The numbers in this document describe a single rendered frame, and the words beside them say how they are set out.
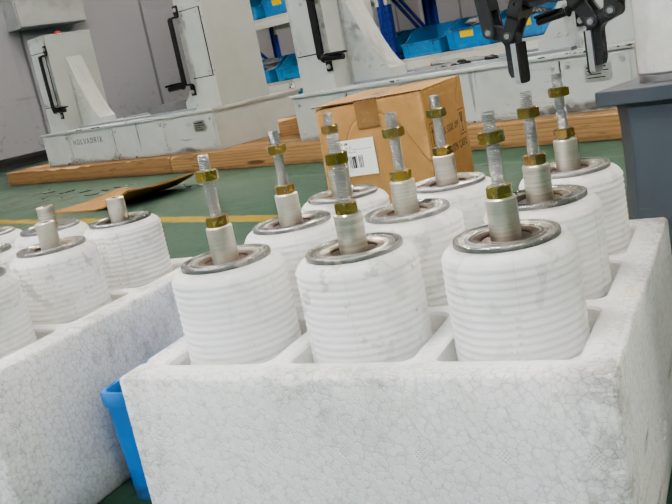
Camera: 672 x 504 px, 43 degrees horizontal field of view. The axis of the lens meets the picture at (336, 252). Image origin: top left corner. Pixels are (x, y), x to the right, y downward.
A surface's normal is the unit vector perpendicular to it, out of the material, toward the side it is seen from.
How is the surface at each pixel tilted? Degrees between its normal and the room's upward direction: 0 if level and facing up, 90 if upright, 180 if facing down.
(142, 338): 90
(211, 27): 90
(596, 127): 90
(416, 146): 90
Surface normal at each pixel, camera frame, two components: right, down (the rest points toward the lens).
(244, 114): 0.72, 0.02
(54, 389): 0.88, -0.07
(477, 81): -0.67, 0.29
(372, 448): -0.42, 0.28
